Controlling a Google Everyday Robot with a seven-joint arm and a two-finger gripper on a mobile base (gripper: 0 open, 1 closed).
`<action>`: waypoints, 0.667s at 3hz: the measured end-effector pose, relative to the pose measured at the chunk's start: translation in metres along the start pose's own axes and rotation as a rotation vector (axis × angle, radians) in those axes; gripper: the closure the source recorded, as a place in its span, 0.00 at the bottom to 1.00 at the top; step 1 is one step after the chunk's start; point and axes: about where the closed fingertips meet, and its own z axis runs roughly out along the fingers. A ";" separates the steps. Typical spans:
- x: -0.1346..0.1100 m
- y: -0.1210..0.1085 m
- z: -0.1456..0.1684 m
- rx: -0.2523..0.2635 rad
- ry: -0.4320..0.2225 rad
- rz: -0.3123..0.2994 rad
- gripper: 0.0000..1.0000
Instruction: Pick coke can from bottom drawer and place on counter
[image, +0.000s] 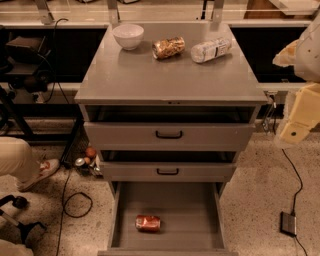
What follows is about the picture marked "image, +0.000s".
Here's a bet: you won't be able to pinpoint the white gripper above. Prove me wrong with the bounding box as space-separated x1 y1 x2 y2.
272 40 320 145

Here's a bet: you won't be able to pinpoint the red coke can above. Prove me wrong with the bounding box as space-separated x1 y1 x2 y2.
135 215 161 232

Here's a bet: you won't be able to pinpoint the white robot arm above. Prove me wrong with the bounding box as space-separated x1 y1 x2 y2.
272 14 320 149

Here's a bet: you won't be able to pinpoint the grey drawer cabinet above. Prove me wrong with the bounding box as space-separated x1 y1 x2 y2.
75 23 266 192

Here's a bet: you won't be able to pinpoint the brown snack can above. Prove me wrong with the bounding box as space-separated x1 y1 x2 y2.
152 37 185 60

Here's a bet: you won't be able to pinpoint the top grey drawer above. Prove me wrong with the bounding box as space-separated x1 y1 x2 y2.
85 106 254 151

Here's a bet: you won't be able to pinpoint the grey drawer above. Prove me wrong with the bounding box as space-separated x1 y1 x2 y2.
97 182 238 256
100 151 237 182
85 106 254 151

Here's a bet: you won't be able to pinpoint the middle grey drawer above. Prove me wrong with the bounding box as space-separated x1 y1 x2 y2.
100 151 237 182

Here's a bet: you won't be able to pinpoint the bottom grey drawer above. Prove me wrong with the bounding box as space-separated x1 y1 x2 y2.
97 182 238 256

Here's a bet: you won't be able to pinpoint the silver can on floor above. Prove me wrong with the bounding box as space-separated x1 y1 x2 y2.
74 158 85 167

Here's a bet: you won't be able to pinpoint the clear plastic water bottle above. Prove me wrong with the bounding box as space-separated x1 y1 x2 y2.
191 37 232 64

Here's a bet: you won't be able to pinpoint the black power adapter box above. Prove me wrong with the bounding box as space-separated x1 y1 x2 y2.
280 212 297 237

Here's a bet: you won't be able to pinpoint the white bowl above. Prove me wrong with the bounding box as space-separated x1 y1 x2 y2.
112 24 144 50

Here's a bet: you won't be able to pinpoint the orange fruit on floor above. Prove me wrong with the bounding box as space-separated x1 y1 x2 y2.
85 147 97 159

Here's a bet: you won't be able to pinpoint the white orange sneaker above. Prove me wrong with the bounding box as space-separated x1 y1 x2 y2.
17 159 60 192

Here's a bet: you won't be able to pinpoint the black equipment on stand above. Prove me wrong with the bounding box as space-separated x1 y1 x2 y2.
0 36 52 93

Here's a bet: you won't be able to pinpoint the person leg beige trousers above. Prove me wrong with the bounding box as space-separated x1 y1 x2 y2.
0 137 39 183

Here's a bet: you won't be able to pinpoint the black chair base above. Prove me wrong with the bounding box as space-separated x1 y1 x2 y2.
0 194 48 245

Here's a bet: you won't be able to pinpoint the black adapter cable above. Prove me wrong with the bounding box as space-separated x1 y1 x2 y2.
281 148 309 256

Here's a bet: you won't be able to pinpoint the black looped floor cable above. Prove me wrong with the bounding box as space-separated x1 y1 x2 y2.
54 168 94 256

